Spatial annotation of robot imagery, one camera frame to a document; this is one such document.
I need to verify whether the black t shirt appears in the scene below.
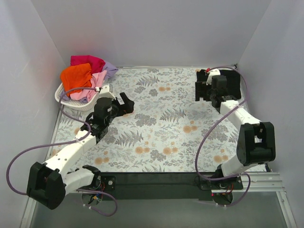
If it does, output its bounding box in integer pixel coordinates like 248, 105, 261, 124
195, 69, 241, 101

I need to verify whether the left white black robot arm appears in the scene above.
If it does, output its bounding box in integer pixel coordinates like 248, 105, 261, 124
26, 93, 134, 209

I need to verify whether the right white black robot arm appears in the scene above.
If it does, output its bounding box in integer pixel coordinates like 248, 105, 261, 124
195, 75, 276, 189

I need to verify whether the pink t shirt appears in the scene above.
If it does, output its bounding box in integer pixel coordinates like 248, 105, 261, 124
70, 70, 107, 103

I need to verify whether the white plastic laundry basket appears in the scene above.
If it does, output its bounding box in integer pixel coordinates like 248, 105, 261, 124
54, 83, 99, 111

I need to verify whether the lavender t shirt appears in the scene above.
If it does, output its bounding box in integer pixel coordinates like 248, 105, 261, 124
103, 61, 118, 80

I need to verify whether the orange t shirt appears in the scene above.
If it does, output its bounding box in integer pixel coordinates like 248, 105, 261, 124
60, 63, 92, 92

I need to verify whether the magenta t shirt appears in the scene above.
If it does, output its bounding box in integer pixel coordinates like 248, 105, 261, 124
70, 55, 105, 74

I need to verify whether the floral patterned table mat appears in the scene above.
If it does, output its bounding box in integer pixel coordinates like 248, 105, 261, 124
49, 67, 270, 173

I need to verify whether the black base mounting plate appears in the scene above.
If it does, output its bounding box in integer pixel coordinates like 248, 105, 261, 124
83, 172, 243, 201

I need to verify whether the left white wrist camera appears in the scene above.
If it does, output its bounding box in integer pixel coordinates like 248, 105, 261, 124
97, 84, 116, 100

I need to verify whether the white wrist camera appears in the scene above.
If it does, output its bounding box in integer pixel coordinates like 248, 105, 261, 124
97, 84, 116, 100
206, 68, 220, 86

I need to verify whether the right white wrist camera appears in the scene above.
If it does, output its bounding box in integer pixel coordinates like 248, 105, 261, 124
206, 68, 220, 86

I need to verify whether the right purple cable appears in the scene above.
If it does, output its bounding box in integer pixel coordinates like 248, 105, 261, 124
195, 66, 251, 208

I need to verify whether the purple cable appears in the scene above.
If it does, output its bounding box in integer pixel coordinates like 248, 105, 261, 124
5, 86, 118, 217
195, 66, 251, 208

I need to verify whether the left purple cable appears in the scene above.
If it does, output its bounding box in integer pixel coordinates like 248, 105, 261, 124
5, 86, 118, 217

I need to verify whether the aluminium frame rail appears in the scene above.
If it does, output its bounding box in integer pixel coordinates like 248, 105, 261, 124
211, 173, 285, 194

